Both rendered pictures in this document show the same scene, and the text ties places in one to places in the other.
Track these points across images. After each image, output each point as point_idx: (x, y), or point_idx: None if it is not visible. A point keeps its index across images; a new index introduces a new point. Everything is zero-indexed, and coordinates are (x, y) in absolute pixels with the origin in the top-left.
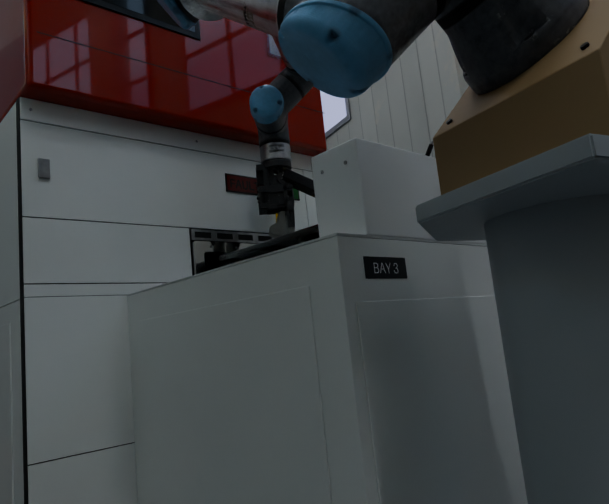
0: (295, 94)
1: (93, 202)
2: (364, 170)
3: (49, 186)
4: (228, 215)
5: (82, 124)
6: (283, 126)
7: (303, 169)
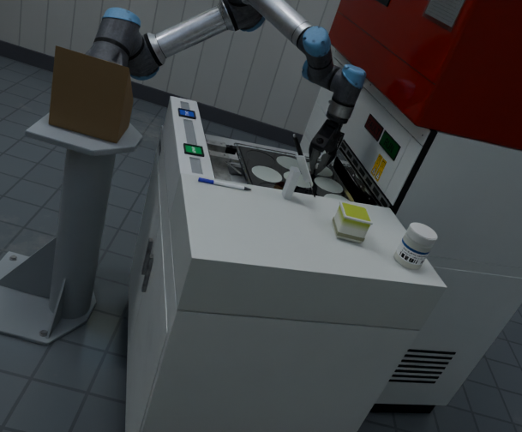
0: (308, 65)
1: (328, 105)
2: (167, 109)
3: (324, 91)
4: (357, 142)
5: (343, 62)
6: (328, 87)
7: (413, 136)
